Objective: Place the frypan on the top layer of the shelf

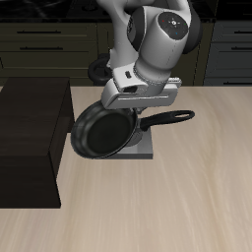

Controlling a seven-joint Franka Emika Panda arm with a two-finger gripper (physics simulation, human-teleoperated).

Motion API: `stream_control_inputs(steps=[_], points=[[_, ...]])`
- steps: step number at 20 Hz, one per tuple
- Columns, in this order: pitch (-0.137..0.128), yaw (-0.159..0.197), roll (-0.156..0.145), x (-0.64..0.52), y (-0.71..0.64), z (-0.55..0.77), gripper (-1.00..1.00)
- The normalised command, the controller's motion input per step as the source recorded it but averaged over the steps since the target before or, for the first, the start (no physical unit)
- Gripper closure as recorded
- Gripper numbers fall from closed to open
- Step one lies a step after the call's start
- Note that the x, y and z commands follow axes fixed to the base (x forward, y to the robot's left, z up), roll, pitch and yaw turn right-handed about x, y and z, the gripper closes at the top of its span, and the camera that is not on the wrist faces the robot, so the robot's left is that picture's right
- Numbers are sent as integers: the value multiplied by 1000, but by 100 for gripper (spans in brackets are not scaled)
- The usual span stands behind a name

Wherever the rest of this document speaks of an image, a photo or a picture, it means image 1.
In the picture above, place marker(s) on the dark grey kitchen cupboard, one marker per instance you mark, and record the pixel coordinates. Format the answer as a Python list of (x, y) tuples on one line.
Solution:
[(229, 55)]

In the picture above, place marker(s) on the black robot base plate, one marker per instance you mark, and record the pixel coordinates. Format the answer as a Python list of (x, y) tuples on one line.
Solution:
[(98, 70)]

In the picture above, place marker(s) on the black kitchen countertop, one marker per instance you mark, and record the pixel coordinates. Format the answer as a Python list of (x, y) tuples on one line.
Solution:
[(49, 10)]

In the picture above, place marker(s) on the black frying pan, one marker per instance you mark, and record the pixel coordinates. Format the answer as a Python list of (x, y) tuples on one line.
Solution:
[(108, 134)]

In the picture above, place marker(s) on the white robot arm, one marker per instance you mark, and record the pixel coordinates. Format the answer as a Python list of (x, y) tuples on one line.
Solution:
[(164, 49)]

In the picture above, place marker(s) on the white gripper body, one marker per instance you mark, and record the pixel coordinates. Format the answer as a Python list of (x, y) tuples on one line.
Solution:
[(141, 100)]

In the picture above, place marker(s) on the dark wooden cabinet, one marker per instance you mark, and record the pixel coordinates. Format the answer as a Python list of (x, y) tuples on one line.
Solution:
[(29, 131)]

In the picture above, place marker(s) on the dark olive kitchen cupboard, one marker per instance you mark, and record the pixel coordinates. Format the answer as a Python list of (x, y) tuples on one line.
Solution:
[(49, 59)]

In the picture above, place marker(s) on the grey stove plate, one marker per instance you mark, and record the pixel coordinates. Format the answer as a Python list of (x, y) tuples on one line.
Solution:
[(146, 147)]

